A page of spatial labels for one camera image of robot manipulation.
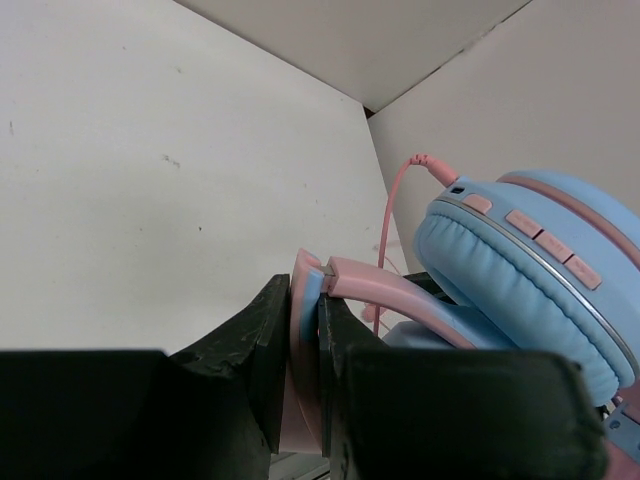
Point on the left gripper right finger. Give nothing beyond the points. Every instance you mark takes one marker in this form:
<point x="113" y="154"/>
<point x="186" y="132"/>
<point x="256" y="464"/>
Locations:
<point x="396" y="413"/>

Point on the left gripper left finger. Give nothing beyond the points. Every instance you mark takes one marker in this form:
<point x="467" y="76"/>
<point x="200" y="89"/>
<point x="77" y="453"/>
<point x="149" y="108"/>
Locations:
<point x="212" y="410"/>

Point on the blue pink cat-ear headphones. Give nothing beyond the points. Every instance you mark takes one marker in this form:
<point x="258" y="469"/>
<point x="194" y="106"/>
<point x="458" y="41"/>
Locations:
<point x="534" y="260"/>

